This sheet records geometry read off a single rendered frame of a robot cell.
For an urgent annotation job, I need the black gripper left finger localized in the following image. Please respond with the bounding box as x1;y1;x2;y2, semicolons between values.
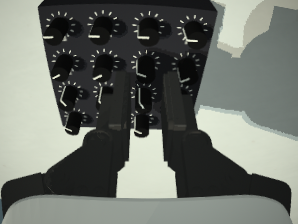
1;70;131;218

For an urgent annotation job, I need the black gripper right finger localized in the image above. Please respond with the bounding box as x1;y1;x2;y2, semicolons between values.
161;71;292;216

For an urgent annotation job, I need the black knob box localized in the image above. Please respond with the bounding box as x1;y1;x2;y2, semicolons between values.
38;0;218;138

